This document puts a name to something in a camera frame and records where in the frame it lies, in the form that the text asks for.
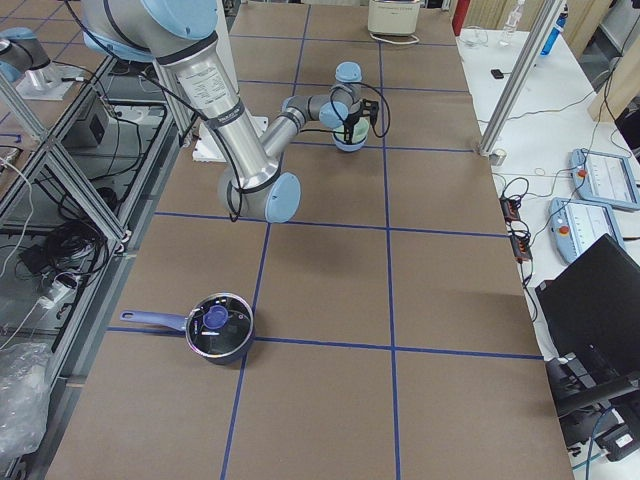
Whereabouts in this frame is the near blue teach pendant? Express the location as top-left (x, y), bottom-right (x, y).
top-left (549, 197), bottom-right (625, 264)

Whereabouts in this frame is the blue saucepan with lid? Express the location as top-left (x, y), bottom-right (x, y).
top-left (120, 292), bottom-right (255, 365)

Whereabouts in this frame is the far blue teach pendant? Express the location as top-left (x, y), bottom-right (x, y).
top-left (569, 148), bottom-right (639, 211)

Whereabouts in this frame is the aluminium frame post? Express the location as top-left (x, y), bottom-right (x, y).
top-left (478, 0), bottom-right (565, 157)

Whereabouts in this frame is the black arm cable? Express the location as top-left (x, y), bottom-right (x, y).
top-left (299, 82), bottom-right (393, 139)

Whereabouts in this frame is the black laptop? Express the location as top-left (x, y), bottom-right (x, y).
top-left (536, 234), bottom-right (639, 373)

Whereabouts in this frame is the green bowl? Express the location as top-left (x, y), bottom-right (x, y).
top-left (333, 118), bottom-right (370, 145)

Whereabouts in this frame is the blue teach pendant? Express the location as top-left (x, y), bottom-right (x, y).
top-left (549, 197), bottom-right (625, 264)
top-left (569, 148), bottom-right (639, 211)

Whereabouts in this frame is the clear plastic bottle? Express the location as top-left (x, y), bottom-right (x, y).
top-left (499, 0), bottom-right (525, 46)

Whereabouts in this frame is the blue bowl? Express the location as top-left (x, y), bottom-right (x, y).
top-left (333, 137), bottom-right (367, 153)

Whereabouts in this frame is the white chrome toaster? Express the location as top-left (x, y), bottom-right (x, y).
top-left (367, 0), bottom-right (421, 46)

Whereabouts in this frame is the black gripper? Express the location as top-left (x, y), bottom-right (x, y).
top-left (343, 111), bottom-right (361, 144)

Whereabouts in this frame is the crumpled plastic bag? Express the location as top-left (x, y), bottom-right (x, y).
top-left (1, 342), bottom-right (52, 461)

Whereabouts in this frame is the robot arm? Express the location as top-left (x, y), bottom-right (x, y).
top-left (81, 0), bottom-right (369, 223)

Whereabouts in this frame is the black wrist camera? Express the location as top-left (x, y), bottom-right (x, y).
top-left (361, 99), bottom-right (379, 127)

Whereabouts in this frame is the blue water bottle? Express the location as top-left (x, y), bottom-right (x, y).
top-left (540, 3), bottom-right (569, 56)

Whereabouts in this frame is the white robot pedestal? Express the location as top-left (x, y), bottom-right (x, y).
top-left (172, 1), bottom-right (268, 177)

